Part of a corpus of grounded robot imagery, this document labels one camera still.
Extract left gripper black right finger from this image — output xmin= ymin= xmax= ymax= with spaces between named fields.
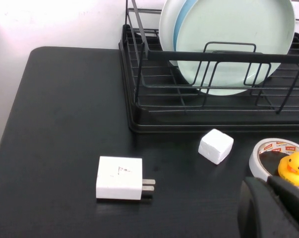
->
xmin=266 ymin=175 xmax=299 ymax=232

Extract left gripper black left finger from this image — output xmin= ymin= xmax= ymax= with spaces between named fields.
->
xmin=238 ymin=176 xmax=299 ymax=238

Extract mint green plate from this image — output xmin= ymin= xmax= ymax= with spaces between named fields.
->
xmin=176 ymin=0 xmax=296 ymax=97

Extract white plate behind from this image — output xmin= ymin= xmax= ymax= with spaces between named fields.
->
xmin=158 ymin=0 xmax=187 ymax=67

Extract yellow rubber duck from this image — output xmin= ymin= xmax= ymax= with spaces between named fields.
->
xmin=277 ymin=151 xmax=299 ymax=187

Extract white tape roll red print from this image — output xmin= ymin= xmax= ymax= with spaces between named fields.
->
xmin=248 ymin=138 xmax=299 ymax=194

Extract white foam cube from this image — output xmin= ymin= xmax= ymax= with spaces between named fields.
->
xmin=198 ymin=128 xmax=235 ymax=166

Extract black plastic drip tray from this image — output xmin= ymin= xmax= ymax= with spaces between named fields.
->
xmin=118 ymin=24 xmax=299 ymax=135

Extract white power adapter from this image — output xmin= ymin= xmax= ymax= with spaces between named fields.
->
xmin=95 ymin=155 xmax=156 ymax=200

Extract black wire dish rack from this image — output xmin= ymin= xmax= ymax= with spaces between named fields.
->
xmin=119 ymin=0 xmax=299 ymax=115

